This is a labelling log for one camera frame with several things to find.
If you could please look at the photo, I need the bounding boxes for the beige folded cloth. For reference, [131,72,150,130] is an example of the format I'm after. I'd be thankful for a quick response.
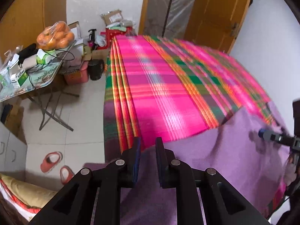
[22,54,39,71]

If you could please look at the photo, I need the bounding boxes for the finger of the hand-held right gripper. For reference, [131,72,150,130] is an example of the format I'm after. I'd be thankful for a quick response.
[258,128,296,147]

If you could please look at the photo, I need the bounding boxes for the red plastic basket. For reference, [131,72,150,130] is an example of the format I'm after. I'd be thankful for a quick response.
[63,61,90,85]

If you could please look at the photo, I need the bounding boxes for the clear plastic door curtain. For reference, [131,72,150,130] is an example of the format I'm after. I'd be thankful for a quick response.
[143,0,200,41]

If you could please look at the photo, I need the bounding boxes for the folding table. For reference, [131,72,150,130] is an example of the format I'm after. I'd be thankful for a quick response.
[0,40,80,132]

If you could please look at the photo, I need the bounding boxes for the bag of oranges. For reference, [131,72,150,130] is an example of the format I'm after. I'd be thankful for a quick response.
[36,22,75,50]

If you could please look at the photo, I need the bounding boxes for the black cloth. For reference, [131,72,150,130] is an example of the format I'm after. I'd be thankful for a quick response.
[18,43,38,63]

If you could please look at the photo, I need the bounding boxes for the wooden door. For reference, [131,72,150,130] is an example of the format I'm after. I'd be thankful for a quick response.
[184,0,254,55]

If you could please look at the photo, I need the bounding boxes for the purple fleece pants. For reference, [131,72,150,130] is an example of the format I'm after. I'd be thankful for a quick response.
[83,102,292,225]

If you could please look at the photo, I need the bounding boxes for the wooden wardrobe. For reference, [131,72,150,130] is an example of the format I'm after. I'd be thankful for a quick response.
[0,0,68,59]

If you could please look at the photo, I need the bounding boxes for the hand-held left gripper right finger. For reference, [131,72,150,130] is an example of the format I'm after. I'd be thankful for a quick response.
[155,136,270,225]

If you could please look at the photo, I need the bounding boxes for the black kettle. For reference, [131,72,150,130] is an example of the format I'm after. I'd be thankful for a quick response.
[88,59,105,81]

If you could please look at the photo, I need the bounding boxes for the white open box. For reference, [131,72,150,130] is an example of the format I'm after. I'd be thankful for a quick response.
[68,22,81,41]

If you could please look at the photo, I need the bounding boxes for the wooden door frame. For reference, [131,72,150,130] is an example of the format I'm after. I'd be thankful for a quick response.
[138,0,153,36]

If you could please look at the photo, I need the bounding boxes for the person's right hand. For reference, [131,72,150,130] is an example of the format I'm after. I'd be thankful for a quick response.
[283,155,299,186]

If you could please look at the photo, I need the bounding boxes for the white cabinet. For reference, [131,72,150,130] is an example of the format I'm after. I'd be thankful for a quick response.
[0,122,29,174]

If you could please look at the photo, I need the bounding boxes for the black spray bottle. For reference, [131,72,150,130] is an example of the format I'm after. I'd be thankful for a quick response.
[88,29,98,50]

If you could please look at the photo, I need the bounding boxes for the black cable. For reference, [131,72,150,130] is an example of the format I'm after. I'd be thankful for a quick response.
[25,47,75,90]

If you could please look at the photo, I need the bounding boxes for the brown cardboard box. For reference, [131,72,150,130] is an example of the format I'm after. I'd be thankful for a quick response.
[101,10,124,27]

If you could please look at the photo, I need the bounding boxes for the pink green plaid bed sheet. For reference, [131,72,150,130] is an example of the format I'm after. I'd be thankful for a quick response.
[103,35,291,219]

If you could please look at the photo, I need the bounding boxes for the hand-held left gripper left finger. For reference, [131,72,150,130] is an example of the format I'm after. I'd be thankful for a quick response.
[28,136,141,225]

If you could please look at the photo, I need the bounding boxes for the yellow pillow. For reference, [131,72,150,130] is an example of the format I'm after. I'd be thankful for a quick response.
[0,173,58,209]

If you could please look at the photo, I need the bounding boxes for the green white medicine box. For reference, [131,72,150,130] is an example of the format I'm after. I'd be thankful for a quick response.
[10,69,30,88]
[0,72,13,86]

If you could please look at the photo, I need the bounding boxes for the green tissue pack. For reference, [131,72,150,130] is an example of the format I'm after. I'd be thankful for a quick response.
[36,49,57,65]

